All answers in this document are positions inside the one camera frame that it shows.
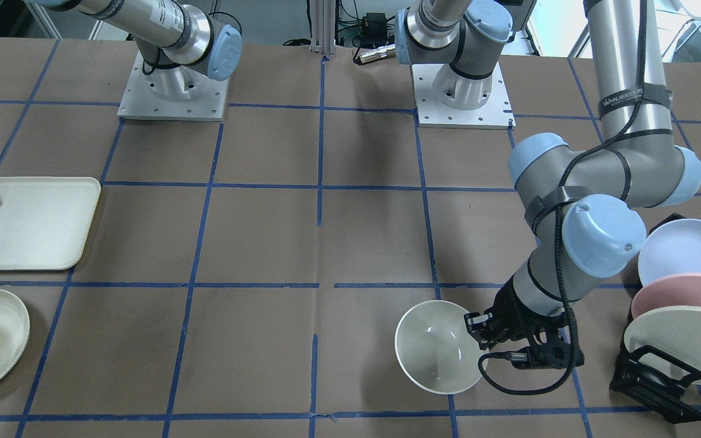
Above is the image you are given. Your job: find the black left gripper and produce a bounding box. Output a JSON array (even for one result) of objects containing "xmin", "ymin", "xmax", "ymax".
[{"xmin": 464, "ymin": 276, "xmax": 567, "ymax": 349}]

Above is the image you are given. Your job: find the cream ceramic bowl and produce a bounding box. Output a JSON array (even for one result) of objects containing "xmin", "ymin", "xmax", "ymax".
[{"xmin": 394, "ymin": 300, "xmax": 483, "ymax": 395}]

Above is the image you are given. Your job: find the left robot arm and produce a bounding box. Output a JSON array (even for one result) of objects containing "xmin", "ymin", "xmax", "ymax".
[{"xmin": 395, "ymin": 1, "xmax": 701, "ymax": 350}]

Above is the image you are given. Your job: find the white rectangular tray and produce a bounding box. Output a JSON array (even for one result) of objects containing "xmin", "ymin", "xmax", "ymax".
[{"xmin": 0, "ymin": 176, "xmax": 101, "ymax": 271}]

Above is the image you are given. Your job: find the black plate rack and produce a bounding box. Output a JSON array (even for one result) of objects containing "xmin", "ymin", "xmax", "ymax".
[{"xmin": 609, "ymin": 213, "xmax": 701, "ymax": 424}]

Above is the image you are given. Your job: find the blue plate in rack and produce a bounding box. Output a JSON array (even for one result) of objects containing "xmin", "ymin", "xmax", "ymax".
[{"xmin": 637, "ymin": 218, "xmax": 701, "ymax": 286}]

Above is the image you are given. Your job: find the cream plate in rack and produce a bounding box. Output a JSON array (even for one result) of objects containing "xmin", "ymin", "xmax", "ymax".
[{"xmin": 623, "ymin": 305, "xmax": 701, "ymax": 384}]

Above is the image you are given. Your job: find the pink plate in rack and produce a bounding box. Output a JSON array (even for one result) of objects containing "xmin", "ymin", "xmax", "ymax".
[{"xmin": 630, "ymin": 273, "xmax": 701, "ymax": 318}]

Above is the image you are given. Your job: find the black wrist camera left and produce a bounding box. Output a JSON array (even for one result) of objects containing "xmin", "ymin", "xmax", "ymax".
[{"xmin": 504, "ymin": 340, "xmax": 585, "ymax": 370}]

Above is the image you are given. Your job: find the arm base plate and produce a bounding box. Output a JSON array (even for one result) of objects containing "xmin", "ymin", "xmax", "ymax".
[
  {"xmin": 117, "ymin": 53, "xmax": 230, "ymax": 122},
  {"xmin": 411, "ymin": 64, "xmax": 517, "ymax": 130}
]

